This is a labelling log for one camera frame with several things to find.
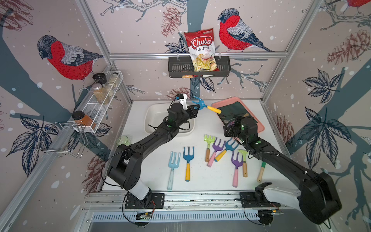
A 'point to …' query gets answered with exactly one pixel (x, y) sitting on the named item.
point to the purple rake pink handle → (216, 148)
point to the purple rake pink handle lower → (236, 163)
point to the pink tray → (260, 126)
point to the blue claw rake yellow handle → (202, 105)
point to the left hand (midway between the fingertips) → (202, 103)
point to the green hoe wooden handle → (245, 169)
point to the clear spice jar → (113, 79)
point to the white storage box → (155, 115)
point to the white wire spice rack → (94, 110)
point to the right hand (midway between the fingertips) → (225, 116)
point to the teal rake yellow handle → (228, 147)
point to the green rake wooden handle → (208, 140)
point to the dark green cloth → (234, 111)
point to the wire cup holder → (64, 140)
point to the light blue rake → (173, 166)
